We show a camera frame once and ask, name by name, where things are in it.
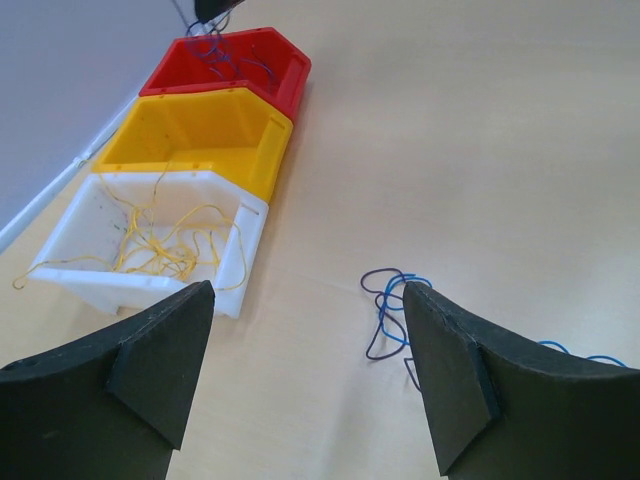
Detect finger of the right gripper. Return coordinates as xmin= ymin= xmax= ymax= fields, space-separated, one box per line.
xmin=193 ymin=0 xmax=244 ymax=18

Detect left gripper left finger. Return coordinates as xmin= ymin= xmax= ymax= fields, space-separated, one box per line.
xmin=1 ymin=281 xmax=215 ymax=479

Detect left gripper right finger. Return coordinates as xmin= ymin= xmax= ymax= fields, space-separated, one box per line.
xmin=403 ymin=282 xmax=639 ymax=479

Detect purple wires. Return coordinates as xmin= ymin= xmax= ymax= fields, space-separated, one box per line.
xmin=169 ymin=0 xmax=281 ymax=94

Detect blue wire bundle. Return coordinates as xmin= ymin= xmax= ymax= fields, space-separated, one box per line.
xmin=359 ymin=268 xmax=629 ymax=391

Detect yellow wire bundle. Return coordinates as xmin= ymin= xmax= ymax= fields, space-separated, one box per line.
xmin=12 ymin=162 xmax=249 ymax=294

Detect red plastic bin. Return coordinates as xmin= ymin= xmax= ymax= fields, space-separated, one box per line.
xmin=139 ymin=27 xmax=312 ymax=121

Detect yellow plastic bin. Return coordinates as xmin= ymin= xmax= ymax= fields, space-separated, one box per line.
xmin=92 ymin=87 xmax=293 ymax=202

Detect white plastic bin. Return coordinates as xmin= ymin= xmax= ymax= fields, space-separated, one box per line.
xmin=14 ymin=171 xmax=269 ymax=318

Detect aluminium back rail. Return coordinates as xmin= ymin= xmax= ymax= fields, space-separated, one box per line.
xmin=1 ymin=94 xmax=138 ymax=252

